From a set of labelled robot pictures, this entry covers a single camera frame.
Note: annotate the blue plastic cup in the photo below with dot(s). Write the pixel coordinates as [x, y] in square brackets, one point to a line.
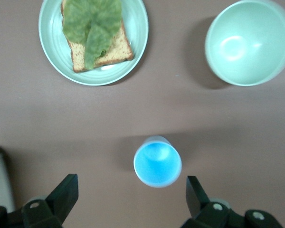
[156, 166]

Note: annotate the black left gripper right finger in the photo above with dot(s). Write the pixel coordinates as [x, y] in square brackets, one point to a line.
[199, 204]

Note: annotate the beige chrome toaster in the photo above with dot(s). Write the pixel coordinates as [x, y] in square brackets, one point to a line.
[0, 180]

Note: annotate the pale green round plate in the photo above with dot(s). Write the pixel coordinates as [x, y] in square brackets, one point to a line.
[52, 42]

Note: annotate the brown table cover mat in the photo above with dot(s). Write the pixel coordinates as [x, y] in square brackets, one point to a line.
[142, 109]

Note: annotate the pale green bowl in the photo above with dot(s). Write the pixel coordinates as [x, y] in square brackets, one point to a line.
[249, 42]

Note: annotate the green lettuce leaf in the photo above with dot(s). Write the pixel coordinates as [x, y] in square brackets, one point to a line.
[90, 26]

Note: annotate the toasted bread slice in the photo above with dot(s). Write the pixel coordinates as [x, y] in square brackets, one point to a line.
[118, 50]

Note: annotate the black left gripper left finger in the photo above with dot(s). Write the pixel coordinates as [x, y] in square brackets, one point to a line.
[61, 199]

